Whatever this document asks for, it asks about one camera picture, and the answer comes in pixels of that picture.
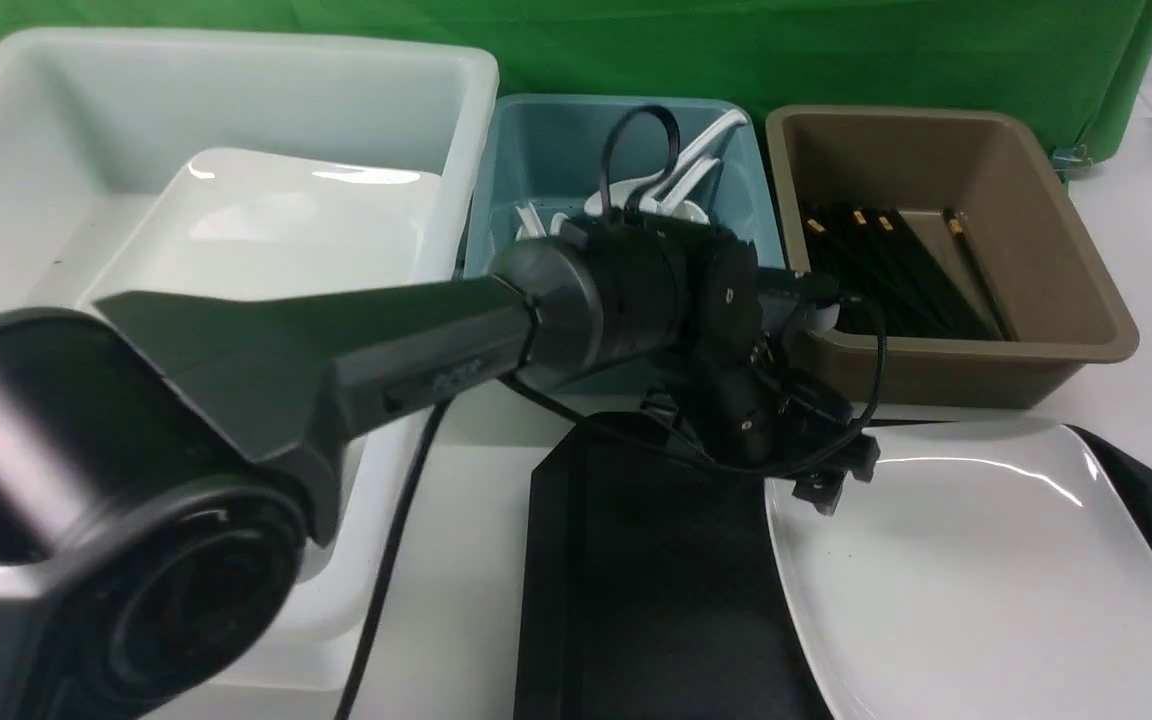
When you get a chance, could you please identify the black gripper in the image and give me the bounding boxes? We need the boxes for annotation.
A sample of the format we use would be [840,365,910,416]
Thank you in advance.
[641,351,881,516]

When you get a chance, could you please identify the white square rice plate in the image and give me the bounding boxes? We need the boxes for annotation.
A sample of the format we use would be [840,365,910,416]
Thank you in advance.
[764,419,1152,719]

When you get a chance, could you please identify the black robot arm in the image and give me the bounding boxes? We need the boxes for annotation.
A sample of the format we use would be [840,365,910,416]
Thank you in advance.
[0,211,881,719]

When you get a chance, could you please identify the black serving tray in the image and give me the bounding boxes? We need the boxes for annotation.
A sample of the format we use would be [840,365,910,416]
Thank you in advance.
[513,409,1152,720]

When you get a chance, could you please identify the black chopsticks in bin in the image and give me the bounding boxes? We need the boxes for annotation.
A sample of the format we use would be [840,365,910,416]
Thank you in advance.
[799,202,1011,341]

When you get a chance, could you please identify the pile of white spoons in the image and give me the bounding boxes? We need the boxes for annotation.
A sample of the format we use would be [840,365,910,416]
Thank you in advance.
[515,199,710,240]

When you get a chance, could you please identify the brown plastic bin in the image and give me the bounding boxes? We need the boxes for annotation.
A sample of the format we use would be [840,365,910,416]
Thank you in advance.
[765,105,1139,409]

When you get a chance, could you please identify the teal plastic bin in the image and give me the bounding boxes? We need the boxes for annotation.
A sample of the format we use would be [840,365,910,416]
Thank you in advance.
[462,94,787,396]

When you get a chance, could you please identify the green backdrop cloth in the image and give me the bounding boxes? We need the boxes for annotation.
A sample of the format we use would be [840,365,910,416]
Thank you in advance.
[0,1,1152,160]

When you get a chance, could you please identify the stack of white square plates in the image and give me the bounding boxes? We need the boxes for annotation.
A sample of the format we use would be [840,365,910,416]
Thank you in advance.
[78,149,442,310]

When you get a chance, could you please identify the large white plastic tub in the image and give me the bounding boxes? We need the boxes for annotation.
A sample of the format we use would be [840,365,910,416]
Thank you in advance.
[0,29,499,694]

